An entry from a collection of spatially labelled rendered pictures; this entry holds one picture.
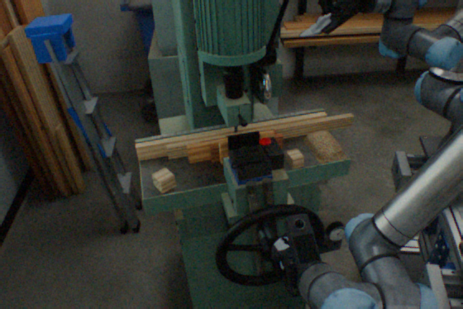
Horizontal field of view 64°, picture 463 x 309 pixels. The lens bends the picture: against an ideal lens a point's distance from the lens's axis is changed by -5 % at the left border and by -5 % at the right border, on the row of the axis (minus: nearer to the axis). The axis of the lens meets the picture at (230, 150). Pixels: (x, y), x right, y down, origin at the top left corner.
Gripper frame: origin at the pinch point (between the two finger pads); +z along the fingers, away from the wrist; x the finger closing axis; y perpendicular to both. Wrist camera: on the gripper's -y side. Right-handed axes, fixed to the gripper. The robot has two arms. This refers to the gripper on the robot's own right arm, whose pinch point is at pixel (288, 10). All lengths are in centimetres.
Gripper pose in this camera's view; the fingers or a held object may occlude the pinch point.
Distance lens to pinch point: 97.1
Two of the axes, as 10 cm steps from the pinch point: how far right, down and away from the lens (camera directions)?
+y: 1.2, -2.7, -9.6
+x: 2.1, 9.5, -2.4
